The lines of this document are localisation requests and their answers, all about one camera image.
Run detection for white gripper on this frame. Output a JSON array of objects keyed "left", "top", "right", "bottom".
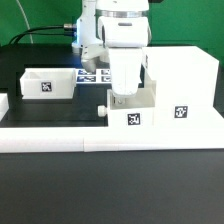
[{"left": 108, "top": 48, "right": 142, "bottom": 105}]

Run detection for white front drawer tray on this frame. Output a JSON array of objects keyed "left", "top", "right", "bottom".
[{"left": 98, "top": 88, "right": 155, "bottom": 129}]

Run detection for white drawer tray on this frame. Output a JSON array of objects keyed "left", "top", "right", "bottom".
[
  {"left": 98, "top": 88, "right": 155, "bottom": 129},
  {"left": 20, "top": 68, "right": 76, "bottom": 99}
]

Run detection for white drawer cabinet box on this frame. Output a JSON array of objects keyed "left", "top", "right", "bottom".
[{"left": 142, "top": 46, "right": 222, "bottom": 127}]

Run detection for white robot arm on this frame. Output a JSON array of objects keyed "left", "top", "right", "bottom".
[{"left": 72, "top": 0, "right": 152, "bottom": 102}]

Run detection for white rear drawer tray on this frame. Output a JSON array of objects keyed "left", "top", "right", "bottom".
[{"left": 20, "top": 68, "right": 76, "bottom": 99}]

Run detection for marker tag sheet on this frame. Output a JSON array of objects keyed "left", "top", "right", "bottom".
[{"left": 76, "top": 69, "right": 111, "bottom": 84}]

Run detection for white U-shaped fence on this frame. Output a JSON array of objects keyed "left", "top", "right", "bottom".
[{"left": 0, "top": 93, "right": 224, "bottom": 153}]

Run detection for black cables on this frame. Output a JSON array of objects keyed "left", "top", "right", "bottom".
[{"left": 8, "top": 23, "right": 78, "bottom": 46}]

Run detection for thin white cable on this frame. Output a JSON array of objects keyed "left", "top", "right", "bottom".
[{"left": 14, "top": 0, "right": 34, "bottom": 45}]

